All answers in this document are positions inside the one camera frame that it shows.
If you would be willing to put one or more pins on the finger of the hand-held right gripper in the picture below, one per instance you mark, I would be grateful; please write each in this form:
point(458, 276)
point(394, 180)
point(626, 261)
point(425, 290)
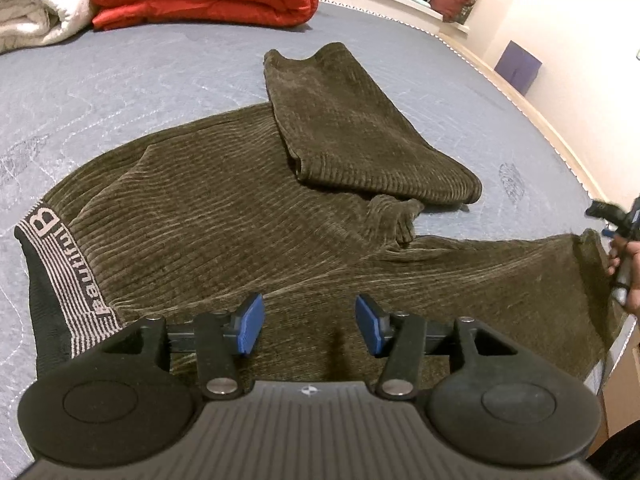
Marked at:
point(599, 208)

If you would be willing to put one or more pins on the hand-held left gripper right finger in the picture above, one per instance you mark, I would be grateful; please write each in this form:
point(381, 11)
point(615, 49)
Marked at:
point(366, 322)

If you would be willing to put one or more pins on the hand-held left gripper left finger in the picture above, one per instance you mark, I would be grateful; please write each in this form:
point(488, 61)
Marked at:
point(251, 324)

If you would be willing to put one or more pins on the person's right hand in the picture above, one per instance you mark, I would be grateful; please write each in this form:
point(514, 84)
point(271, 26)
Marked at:
point(633, 272)

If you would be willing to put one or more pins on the purple box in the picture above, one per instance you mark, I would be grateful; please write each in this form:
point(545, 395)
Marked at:
point(519, 66)

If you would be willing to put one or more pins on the grey quilted mattress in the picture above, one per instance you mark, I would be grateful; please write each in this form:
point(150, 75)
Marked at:
point(125, 90)

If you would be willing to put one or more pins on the white fleece blanket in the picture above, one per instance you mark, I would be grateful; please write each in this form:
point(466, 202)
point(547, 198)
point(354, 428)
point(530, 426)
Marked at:
point(30, 10)

